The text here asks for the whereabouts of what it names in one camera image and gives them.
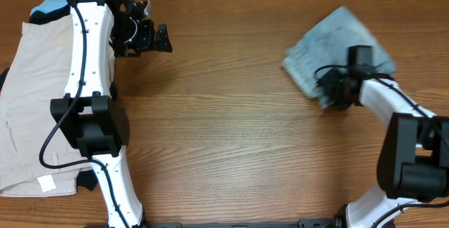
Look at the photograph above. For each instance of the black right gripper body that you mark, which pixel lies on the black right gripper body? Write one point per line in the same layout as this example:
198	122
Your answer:
334	83

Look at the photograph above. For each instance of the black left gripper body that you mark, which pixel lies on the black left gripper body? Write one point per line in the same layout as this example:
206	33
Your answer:
129	34

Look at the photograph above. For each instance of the light blue denim shorts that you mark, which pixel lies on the light blue denim shorts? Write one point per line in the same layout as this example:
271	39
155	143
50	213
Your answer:
327	44

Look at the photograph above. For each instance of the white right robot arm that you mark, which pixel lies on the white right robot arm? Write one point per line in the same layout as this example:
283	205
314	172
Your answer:
412	168

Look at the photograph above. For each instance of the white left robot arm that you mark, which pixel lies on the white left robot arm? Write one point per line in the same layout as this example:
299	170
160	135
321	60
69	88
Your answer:
87	114

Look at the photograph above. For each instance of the light blue shirt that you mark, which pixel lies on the light blue shirt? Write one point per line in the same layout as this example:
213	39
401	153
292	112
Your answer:
48	6

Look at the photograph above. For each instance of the black garment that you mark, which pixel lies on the black garment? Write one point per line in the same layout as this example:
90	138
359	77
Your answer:
87	180

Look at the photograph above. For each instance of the beige shorts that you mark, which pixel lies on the beige shorts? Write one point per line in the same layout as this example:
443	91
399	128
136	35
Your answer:
31	108

